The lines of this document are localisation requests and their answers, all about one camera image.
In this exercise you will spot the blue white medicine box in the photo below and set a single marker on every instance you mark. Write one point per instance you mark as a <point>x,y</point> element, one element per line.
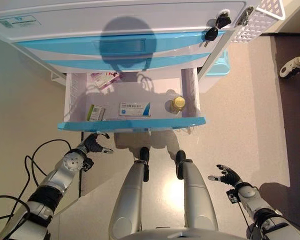
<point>135,109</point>

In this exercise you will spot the white medical cart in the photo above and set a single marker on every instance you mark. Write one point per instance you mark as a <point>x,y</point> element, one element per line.
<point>115,10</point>

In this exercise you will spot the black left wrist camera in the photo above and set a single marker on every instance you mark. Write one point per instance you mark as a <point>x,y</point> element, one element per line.
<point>88,164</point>

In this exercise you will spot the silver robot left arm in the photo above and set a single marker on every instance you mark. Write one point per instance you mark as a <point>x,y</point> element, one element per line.
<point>52,180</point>

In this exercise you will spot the small green white box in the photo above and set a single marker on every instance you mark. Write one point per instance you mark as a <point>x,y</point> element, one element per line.
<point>96,113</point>

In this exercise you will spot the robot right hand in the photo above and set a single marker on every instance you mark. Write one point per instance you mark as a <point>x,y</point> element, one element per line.
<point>231,176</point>

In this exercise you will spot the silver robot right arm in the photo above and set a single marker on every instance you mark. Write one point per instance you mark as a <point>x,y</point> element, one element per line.
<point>262,210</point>

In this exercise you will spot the white perforated side basket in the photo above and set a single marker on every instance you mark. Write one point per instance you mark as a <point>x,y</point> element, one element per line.
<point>262,17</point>

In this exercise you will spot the robot left leg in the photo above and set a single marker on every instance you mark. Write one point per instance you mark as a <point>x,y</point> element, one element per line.
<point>130,190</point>

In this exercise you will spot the white cart label sticker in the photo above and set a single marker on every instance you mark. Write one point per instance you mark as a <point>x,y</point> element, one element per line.
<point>18,21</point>

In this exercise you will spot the silver cart latch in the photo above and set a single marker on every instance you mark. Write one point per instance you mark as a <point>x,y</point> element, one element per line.
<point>245,16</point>

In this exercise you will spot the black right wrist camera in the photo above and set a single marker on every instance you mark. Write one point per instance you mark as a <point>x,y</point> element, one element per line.
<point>232,196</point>

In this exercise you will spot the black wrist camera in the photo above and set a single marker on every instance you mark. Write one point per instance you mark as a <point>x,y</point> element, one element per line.
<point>232,196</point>
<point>88,164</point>

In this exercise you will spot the yellow lid medicine bottle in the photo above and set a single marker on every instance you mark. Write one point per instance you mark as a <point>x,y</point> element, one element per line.
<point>176,105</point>

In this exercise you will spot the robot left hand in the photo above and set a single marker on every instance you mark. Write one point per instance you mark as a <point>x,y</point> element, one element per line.
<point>92,143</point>

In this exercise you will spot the light blue waste bin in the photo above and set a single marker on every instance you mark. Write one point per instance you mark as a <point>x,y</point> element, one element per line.
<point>218,65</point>

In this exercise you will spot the purple white medicine box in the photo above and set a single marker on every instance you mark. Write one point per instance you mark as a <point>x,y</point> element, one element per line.
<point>105,80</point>

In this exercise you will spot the grey robot torso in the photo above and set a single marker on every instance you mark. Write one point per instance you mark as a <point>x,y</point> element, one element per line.
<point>182,235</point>

